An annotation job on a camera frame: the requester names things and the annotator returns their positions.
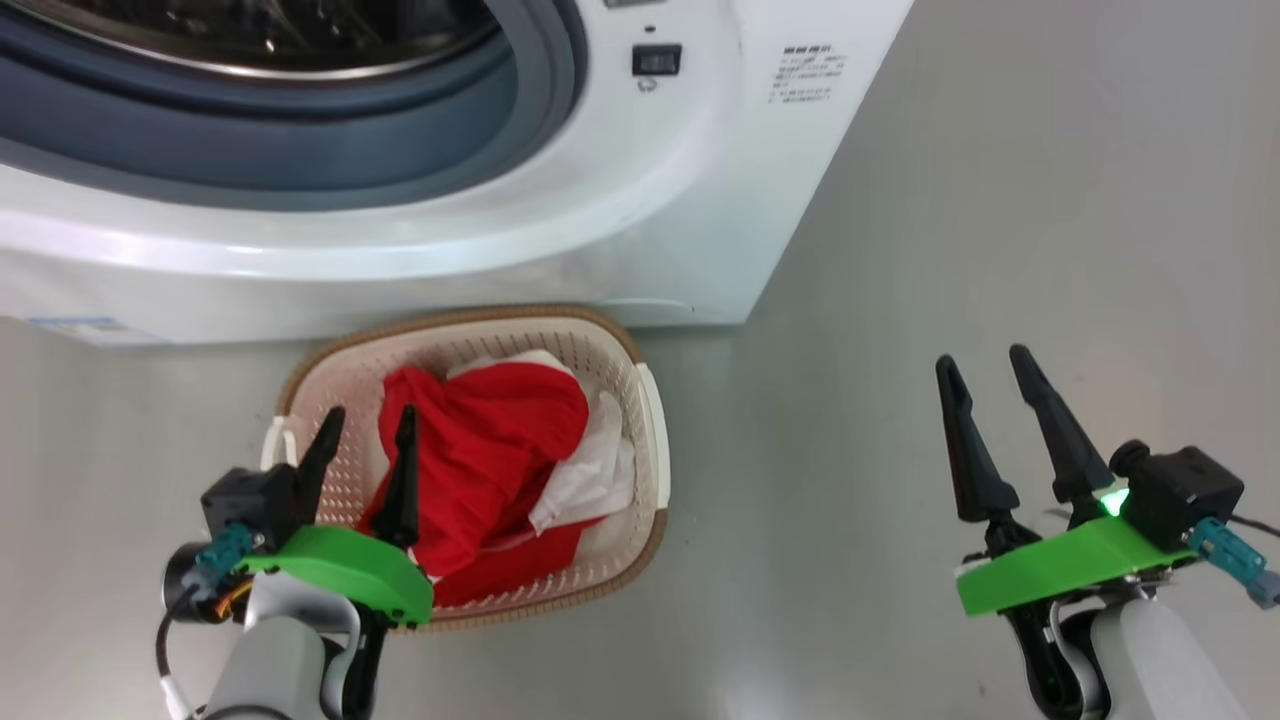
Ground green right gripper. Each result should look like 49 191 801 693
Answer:
935 344 1199 618

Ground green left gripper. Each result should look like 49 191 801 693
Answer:
238 403 436 627

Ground red garment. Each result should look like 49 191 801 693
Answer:
358 362 611 609

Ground cream perforated laundry basket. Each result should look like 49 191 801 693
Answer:
262 305 671 633

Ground white front-load washing machine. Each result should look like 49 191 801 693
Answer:
0 0 916 346

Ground blue energy label sticker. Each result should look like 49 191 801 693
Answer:
25 316 166 348

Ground teal left camera connector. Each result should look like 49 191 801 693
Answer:
195 522 256 581

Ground teal camera connector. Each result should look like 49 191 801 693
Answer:
195 522 256 581
1188 517 1280 611

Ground teal right camera connector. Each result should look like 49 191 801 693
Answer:
1188 517 1280 611

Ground black left camera cable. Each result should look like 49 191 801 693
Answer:
153 585 201 720

